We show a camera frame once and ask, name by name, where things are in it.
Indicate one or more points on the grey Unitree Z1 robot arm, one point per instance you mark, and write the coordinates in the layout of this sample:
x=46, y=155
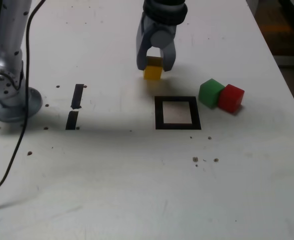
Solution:
x=7, y=37

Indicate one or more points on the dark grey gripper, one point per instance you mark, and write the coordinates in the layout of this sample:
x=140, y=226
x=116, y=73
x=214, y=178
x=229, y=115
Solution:
x=144, y=30

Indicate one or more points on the black tape square outline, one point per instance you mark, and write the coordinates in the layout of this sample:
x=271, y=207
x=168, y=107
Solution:
x=159, y=112

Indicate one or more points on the red cube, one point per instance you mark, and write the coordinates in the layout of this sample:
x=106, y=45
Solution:
x=232, y=100

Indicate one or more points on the black tape strip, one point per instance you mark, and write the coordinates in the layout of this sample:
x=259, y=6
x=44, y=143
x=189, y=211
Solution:
x=77, y=95

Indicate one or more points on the green cube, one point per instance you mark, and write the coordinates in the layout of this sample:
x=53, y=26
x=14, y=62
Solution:
x=209, y=92

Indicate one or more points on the yellow cube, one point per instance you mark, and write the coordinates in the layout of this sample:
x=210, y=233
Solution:
x=152, y=73

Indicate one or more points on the brown background furniture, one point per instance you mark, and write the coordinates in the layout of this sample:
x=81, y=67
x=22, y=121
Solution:
x=282, y=25

